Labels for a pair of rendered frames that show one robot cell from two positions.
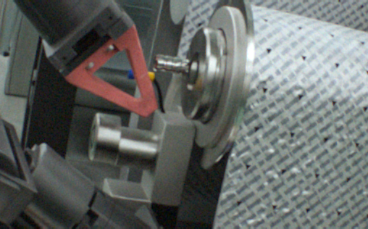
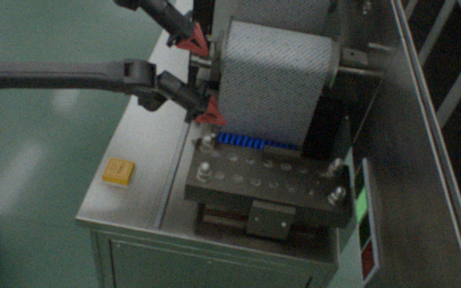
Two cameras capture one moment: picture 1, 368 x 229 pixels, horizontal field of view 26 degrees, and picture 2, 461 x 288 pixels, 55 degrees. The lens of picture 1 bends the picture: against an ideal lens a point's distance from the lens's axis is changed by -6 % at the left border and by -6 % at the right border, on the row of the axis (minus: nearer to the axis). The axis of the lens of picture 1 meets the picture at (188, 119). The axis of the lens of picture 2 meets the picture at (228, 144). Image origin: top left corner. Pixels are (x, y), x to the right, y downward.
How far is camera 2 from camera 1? 0.62 m
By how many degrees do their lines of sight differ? 36
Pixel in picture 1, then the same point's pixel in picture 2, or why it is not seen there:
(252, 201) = (230, 90)
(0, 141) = (144, 78)
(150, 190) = (209, 76)
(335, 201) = (259, 94)
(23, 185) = (152, 90)
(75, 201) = (173, 90)
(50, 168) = (165, 81)
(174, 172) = (216, 72)
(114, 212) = (186, 92)
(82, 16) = (177, 30)
